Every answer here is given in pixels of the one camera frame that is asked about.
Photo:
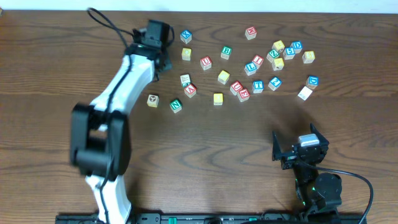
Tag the wooden block flower picture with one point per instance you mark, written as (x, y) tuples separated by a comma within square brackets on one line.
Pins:
[(153, 101)]

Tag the red E block top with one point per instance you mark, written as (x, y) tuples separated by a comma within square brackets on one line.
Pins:
[(250, 33)]

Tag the blue D block right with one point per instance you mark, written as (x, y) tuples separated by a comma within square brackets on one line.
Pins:
[(312, 82)]

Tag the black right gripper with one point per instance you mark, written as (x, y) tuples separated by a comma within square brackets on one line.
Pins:
[(294, 154)]

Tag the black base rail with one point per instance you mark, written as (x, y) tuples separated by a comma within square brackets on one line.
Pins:
[(156, 218)]

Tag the blue X block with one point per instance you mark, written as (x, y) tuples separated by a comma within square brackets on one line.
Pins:
[(185, 36)]

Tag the wooden block green edge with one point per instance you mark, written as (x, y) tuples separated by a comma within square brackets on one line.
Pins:
[(185, 80)]

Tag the red e block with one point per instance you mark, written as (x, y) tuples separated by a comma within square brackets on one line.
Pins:
[(250, 33), (243, 95)]

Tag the red A block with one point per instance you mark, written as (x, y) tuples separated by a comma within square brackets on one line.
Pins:
[(190, 90)]

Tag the green Z block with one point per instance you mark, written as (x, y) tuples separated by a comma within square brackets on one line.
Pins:
[(272, 55)]

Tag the blue d block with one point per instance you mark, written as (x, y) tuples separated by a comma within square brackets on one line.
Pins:
[(297, 46), (312, 82)]

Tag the blue D block upper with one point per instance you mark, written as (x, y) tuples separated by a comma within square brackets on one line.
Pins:
[(297, 46)]

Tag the yellow 8 block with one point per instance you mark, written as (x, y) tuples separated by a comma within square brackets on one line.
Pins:
[(308, 57)]

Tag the yellow block with hammer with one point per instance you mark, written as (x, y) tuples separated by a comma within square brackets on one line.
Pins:
[(277, 64)]

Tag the blue T block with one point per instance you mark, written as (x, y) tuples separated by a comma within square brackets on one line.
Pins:
[(257, 86)]

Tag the blue 2 block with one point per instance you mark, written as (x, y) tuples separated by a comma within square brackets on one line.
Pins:
[(274, 83)]

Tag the green B block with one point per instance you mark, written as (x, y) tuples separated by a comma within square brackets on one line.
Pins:
[(226, 52)]

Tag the yellow block top right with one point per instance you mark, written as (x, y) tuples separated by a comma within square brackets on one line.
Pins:
[(278, 46)]

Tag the red u block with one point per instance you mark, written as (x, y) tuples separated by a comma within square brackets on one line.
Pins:
[(205, 63), (236, 87)]

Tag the red E block lower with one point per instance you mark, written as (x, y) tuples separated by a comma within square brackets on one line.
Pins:
[(243, 95)]

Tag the red U block lower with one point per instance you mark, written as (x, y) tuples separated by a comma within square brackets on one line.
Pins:
[(236, 87)]

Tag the plain wooden tilted block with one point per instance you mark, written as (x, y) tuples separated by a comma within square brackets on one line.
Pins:
[(305, 93)]

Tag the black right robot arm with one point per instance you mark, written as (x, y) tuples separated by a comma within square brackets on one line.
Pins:
[(319, 192)]

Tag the blue L block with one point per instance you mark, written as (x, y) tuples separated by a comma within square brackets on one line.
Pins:
[(250, 69)]

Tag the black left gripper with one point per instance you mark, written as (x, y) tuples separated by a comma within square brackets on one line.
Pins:
[(165, 63)]

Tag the yellow o block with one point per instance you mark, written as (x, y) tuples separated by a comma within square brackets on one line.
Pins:
[(218, 99), (223, 77), (186, 54)]

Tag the green N block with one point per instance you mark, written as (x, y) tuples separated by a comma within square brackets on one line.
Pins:
[(176, 105)]

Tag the red I block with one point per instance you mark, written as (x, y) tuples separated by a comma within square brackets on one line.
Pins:
[(258, 60)]

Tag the red U block upper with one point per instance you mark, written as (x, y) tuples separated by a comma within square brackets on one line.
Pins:
[(205, 63)]

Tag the blue 5 block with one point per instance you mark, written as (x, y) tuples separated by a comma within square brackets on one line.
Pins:
[(288, 53)]

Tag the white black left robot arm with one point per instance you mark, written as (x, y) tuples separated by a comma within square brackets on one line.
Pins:
[(100, 144)]

